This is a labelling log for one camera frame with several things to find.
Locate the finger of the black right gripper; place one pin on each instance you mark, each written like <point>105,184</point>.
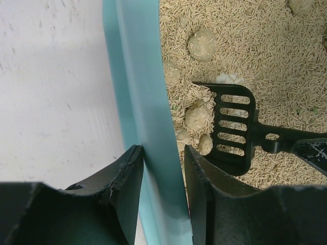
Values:
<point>313,152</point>

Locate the beige pellet cat litter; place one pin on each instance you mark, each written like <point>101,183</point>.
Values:
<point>280,57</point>

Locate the litter clump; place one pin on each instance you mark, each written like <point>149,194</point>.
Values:
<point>183,22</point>
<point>182,138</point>
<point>199,116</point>
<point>205,145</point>
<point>172,74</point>
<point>202,45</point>
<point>301,7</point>

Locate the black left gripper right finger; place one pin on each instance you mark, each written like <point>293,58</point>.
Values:
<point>224,210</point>

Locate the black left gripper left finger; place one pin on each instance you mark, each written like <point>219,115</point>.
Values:
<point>101,209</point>

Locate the black slotted litter scoop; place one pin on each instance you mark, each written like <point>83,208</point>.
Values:
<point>237,130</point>

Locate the teal plastic litter box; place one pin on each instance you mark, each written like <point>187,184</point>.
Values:
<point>133,44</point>

